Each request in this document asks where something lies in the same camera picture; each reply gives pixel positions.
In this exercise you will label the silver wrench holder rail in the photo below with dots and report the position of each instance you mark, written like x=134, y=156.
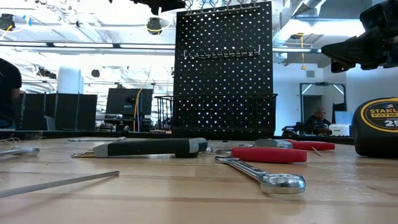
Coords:
x=217, y=56

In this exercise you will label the black monitor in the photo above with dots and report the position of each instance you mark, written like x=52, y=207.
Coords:
x=124, y=101

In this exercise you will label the black ceiling lamp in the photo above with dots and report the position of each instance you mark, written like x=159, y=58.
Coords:
x=6, y=21
x=154, y=25

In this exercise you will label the white machine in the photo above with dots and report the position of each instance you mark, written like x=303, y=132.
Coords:
x=340, y=130

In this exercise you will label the person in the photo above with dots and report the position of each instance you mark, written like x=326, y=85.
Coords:
x=317, y=123

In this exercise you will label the black metal pegboard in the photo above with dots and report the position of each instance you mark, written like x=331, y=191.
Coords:
x=224, y=77

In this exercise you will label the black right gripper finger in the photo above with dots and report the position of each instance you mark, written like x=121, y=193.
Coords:
x=339, y=68
x=351, y=49

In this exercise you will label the blue screen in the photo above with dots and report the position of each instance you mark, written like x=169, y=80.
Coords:
x=343, y=117

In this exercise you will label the white column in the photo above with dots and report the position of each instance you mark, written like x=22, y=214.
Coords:
x=70, y=79

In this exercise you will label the dark office partition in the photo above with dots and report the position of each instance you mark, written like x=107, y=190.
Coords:
x=62, y=112

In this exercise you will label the silver combination wrench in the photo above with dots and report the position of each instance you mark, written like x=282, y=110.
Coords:
x=93, y=139
x=224, y=151
x=21, y=151
x=280, y=183

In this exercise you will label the yellow black tape measure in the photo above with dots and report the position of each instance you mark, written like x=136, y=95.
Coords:
x=373, y=140

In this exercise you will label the dark door frame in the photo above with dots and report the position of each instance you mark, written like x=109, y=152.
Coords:
x=301, y=102

